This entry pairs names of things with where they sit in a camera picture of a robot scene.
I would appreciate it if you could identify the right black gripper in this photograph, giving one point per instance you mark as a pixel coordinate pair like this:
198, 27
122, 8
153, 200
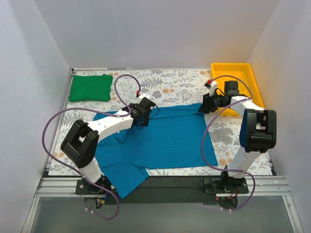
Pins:
207, 104

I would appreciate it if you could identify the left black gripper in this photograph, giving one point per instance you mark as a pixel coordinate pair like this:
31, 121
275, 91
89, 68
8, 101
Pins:
141, 119

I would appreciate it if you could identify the blue t shirt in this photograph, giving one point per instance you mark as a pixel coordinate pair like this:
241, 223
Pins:
173, 139

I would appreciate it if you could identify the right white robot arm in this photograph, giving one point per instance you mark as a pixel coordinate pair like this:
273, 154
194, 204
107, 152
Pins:
257, 134

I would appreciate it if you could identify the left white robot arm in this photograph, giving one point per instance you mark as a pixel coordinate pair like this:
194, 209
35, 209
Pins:
82, 139

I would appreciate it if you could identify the floral table mat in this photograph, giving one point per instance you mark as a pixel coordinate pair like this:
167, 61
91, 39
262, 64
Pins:
166, 88

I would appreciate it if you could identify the folded green t shirt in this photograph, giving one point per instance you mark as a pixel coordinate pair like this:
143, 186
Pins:
91, 88

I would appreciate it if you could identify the yellow plastic bin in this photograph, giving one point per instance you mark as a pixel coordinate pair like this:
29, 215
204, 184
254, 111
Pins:
242, 71

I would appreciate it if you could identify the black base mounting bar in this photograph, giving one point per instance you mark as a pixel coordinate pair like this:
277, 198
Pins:
181, 189

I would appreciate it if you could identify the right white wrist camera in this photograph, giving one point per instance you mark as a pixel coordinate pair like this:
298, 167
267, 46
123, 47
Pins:
211, 86

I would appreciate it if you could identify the aluminium frame rail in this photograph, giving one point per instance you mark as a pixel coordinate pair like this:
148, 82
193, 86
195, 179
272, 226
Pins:
66, 186

